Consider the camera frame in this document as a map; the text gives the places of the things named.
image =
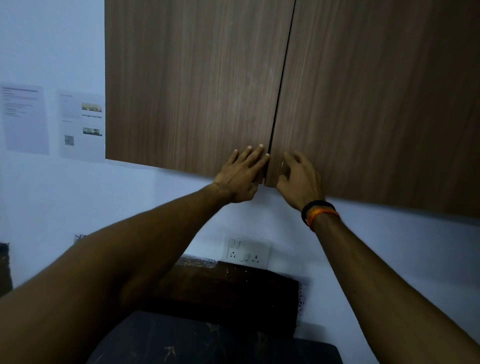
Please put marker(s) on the dark object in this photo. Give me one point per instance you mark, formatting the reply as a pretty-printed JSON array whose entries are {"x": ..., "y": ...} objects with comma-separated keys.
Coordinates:
[{"x": 5, "y": 270}]

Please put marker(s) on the person's left hand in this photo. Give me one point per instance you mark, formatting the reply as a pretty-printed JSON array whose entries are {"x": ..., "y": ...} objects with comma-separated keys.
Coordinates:
[{"x": 236, "y": 182}]

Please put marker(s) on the white text paper sheet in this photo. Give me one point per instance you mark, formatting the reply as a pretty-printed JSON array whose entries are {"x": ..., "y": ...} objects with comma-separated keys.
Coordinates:
[{"x": 24, "y": 118}]

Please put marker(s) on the person's left thumb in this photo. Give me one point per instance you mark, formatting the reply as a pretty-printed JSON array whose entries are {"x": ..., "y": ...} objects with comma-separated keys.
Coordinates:
[{"x": 257, "y": 188}]

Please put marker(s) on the white wall switch socket plate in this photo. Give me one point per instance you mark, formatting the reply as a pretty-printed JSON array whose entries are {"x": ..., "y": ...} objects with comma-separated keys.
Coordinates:
[{"x": 247, "y": 252}]

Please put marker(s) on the dark brown box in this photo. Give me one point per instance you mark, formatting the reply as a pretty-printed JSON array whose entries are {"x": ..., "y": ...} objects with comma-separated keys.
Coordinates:
[{"x": 232, "y": 292}]

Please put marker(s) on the person's left forearm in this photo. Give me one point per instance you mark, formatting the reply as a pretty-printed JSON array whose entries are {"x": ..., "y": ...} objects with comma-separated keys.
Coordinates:
[{"x": 123, "y": 270}]

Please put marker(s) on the person's left little finger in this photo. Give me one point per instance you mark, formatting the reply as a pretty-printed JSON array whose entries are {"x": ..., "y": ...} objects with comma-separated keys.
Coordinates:
[{"x": 231, "y": 159}]

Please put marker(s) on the person's left middle finger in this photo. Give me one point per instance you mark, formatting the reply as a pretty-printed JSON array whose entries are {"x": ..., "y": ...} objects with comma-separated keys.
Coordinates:
[{"x": 254, "y": 157}]

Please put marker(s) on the person's right forearm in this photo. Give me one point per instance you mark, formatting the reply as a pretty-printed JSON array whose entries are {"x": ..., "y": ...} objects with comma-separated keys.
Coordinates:
[{"x": 378, "y": 288}]

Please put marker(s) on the person's right hand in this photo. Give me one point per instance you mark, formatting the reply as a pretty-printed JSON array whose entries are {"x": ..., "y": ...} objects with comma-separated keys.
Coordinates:
[{"x": 303, "y": 185}]

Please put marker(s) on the brown wooden cabinet door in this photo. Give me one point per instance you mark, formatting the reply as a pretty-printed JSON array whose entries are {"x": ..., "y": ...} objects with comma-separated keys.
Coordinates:
[
  {"x": 382, "y": 97},
  {"x": 187, "y": 82}
]

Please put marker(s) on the white paper sheet with photos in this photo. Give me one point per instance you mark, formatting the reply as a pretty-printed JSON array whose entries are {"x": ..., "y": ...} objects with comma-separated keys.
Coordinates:
[{"x": 80, "y": 127}]

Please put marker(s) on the orange wrist thread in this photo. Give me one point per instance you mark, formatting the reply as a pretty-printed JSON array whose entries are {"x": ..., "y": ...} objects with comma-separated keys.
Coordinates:
[{"x": 325, "y": 213}]

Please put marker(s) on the person's right thumb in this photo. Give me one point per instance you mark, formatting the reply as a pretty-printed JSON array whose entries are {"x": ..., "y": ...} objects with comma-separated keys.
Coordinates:
[{"x": 282, "y": 182}]

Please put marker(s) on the black wrist band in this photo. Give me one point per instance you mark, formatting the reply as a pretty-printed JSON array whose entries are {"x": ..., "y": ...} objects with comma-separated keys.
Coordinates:
[{"x": 317, "y": 204}]

